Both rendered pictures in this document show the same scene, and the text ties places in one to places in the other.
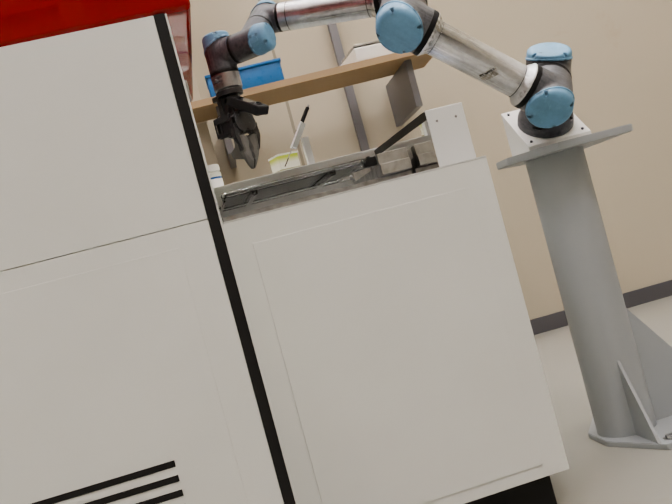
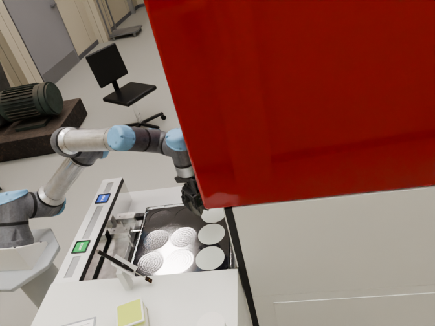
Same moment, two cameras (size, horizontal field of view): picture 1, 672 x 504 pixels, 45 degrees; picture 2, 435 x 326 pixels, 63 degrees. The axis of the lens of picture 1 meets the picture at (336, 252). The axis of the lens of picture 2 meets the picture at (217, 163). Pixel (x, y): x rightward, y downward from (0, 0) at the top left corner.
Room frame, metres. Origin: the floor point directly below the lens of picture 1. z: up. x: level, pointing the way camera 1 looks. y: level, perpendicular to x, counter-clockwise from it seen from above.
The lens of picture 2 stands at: (3.00, 0.59, 1.86)
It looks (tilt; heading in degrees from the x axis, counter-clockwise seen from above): 35 degrees down; 201
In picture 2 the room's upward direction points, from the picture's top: 13 degrees counter-clockwise
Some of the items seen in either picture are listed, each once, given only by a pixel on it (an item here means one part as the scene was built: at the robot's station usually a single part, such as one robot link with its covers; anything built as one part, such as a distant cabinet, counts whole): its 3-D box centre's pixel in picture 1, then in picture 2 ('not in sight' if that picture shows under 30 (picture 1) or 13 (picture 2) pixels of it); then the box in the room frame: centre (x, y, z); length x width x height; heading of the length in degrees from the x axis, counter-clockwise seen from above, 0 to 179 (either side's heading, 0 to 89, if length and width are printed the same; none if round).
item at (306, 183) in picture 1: (285, 187); (183, 237); (2.18, 0.09, 0.90); 0.34 x 0.34 x 0.01; 10
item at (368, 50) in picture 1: (377, 55); not in sight; (3.83, -0.43, 1.53); 0.33 x 0.32 x 0.08; 96
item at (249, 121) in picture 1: (233, 114); (193, 186); (2.14, 0.17, 1.11); 0.09 x 0.08 x 0.12; 51
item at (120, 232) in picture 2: not in sight; (121, 232); (2.17, -0.19, 0.89); 0.08 x 0.03 x 0.03; 100
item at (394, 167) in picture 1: (380, 175); (118, 252); (2.24, -0.17, 0.87); 0.36 x 0.08 x 0.03; 10
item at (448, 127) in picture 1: (419, 153); (99, 234); (2.18, -0.28, 0.89); 0.55 x 0.09 x 0.14; 10
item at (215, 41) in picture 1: (220, 54); (180, 147); (2.14, 0.16, 1.27); 0.09 x 0.08 x 0.11; 66
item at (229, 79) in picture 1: (226, 83); (188, 166); (2.13, 0.16, 1.19); 0.08 x 0.08 x 0.05
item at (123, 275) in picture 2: (300, 144); (127, 272); (2.44, 0.02, 1.03); 0.06 x 0.04 x 0.13; 100
